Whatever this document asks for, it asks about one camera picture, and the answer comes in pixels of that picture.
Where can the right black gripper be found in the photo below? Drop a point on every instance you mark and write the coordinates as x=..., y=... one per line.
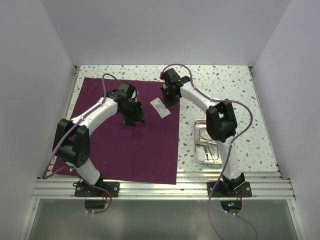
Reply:
x=167, y=102

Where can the stainless steel tray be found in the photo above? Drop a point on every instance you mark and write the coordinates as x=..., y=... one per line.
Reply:
x=199, y=149

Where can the white gauze pad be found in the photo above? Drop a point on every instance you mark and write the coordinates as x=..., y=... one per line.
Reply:
x=204, y=134

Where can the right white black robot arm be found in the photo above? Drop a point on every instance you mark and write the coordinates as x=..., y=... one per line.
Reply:
x=221, y=123

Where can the purple cloth mat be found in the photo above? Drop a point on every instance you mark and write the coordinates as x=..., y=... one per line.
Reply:
x=145, y=153

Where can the steel tweezers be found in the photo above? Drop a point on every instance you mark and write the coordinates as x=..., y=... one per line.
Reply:
x=215, y=153

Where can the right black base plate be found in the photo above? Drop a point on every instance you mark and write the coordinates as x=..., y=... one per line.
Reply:
x=220, y=191

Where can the aluminium rail frame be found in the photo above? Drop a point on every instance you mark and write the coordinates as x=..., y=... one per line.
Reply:
x=253, y=149

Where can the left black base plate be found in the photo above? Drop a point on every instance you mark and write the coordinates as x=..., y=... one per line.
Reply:
x=104, y=189

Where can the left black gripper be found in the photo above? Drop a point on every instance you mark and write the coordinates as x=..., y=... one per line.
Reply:
x=139, y=110

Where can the steel scissors in tray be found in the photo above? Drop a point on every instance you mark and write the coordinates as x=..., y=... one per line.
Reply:
x=205, y=143

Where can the white sachet packet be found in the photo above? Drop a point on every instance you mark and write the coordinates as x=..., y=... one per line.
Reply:
x=160, y=107

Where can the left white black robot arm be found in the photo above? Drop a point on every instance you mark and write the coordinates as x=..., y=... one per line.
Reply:
x=72, y=137

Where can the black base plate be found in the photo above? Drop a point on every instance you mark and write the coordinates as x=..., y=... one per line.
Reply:
x=104, y=189
x=220, y=191

